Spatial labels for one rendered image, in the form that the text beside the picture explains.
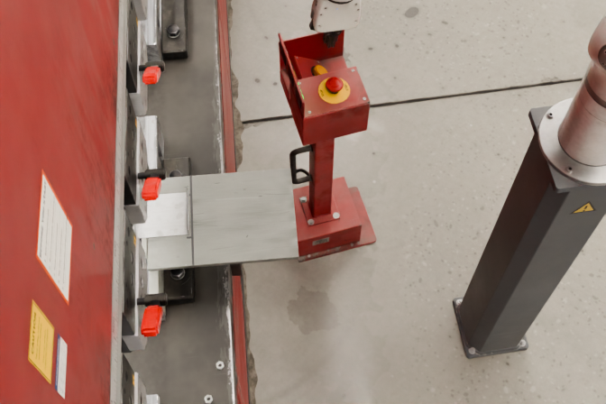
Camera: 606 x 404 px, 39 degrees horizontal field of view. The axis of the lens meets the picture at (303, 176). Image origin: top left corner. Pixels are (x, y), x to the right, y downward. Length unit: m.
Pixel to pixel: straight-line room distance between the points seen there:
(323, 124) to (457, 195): 0.88
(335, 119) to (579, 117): 0.61
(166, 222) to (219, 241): 0.10
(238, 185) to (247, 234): 0.10
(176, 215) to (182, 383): 0.30
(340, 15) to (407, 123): 1.04
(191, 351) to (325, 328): 0.98
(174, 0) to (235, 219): 0.62
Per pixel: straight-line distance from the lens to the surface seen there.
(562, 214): 1.75
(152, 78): 1.32
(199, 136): 1.77
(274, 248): 1.50
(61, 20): 0.92
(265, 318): 2.52
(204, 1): 1.99
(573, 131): 1.60
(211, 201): 1.55
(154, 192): 1.21
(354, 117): 1.96
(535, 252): 1.90
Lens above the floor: 2.36
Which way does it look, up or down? 60 degrees down
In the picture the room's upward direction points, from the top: straight up
